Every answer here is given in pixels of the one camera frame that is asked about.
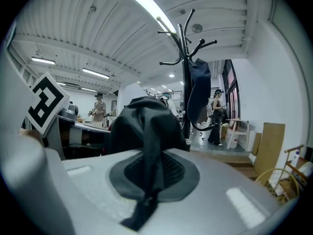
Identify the yellow wire basket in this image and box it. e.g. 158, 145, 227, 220
254, 167, 300, 203

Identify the long ceiling light tube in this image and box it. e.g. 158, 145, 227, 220
119, 0, 177, 35

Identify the black clothing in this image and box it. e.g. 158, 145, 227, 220
102, 96, 191, 232

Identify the tall cardboard sheet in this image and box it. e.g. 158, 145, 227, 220
251, 122, 286, 181

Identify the white wooden stool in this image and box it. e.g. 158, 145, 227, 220
225, 118, 250, 152

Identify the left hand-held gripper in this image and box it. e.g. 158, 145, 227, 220
25, 71, 112, 160

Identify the short ceiling light tube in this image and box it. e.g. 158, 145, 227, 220
82, 68, 110, 80
31, 56, 56, 66

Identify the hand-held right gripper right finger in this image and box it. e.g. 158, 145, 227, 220
45, 147, 301, 235

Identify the wooden chair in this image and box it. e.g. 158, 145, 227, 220
284, 144, 313, 189

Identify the dark framed door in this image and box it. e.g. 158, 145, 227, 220
223, 59, 242, 123

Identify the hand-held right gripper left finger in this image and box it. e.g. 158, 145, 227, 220
0, 47, 75, 235

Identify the black metal coat rack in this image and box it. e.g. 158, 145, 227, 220
156, 8, 218, 145

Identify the dark blue clothing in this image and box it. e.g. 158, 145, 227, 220
187, 57, 212, 124

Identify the person's left forearm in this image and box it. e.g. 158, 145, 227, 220
19, 128, 43, 141

